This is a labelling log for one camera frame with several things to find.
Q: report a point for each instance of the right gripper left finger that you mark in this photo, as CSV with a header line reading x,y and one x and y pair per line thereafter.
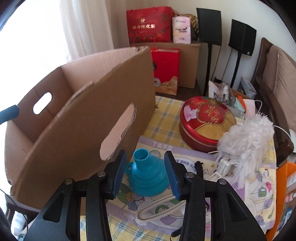
x,y
60,217

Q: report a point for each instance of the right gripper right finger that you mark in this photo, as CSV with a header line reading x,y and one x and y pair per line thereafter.
x,y
230,217

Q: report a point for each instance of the black clamp knob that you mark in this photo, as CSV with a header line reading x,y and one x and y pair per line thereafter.
x,y
199,169

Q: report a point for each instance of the white fluffy duster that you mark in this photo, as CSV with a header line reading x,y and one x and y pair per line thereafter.
x,y
241,150

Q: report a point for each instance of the white plastic clip handle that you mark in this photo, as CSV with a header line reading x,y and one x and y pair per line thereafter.
x,y
158,209

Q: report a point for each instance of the blue collapsible funnel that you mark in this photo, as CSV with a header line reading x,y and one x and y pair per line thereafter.
x,y
147,174

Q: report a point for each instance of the purple wet wipes pack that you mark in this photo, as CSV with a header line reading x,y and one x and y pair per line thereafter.
x,y
167,188

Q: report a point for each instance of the orange storage box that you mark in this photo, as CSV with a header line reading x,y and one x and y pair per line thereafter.
x,y
282,174

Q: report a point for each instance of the open cardboard box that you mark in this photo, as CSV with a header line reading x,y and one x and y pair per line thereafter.
x,y
76,120

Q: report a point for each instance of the round red gold tin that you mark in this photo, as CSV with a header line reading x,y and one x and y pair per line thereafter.
x,y
203,121

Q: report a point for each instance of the box of clutter items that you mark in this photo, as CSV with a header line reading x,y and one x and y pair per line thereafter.
x,y
239,104

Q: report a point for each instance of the white curtain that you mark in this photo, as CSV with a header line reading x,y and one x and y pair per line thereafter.
x,y
96,26

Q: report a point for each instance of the yellow plaid tablecloth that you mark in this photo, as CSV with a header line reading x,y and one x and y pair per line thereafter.
x,y
163,134

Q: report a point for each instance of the grey white small box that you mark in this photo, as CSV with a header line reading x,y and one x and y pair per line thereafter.
x,y
246,88

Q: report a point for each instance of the brown sofa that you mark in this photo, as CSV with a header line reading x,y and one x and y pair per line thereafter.
x,y
274,82

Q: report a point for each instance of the small red gift bag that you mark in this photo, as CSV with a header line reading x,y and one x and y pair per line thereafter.
x,y
166,64

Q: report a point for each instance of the large red gift bag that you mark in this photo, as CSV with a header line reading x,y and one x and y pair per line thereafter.
x,y
150,25

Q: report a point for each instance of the brown cardboard box background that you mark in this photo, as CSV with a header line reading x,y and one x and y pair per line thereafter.
x,y
189,57

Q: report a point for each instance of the right black speaker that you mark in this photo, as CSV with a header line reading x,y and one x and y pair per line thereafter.
x,y
242,39

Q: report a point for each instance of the black speaker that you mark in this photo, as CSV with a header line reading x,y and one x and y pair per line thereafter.
x,y
210,32
242,39

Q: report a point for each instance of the pink white tissue pack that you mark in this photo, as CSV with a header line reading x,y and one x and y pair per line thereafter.
x,y
181,27

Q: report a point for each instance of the gold wrapped gift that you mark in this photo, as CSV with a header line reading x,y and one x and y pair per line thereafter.
x,y
194,25

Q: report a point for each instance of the left black speaker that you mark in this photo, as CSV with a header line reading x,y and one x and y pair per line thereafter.
x,y
210,32

